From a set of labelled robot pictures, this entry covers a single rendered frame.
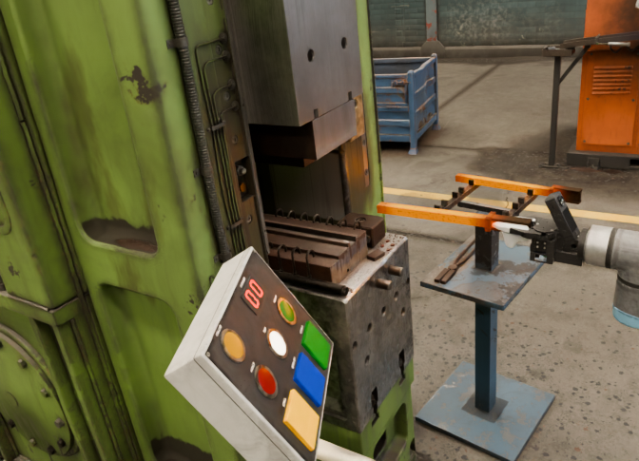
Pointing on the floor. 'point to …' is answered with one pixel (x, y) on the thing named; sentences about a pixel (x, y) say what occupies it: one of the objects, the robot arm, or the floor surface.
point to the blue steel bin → (406, 98)
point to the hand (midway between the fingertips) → (498, 220)
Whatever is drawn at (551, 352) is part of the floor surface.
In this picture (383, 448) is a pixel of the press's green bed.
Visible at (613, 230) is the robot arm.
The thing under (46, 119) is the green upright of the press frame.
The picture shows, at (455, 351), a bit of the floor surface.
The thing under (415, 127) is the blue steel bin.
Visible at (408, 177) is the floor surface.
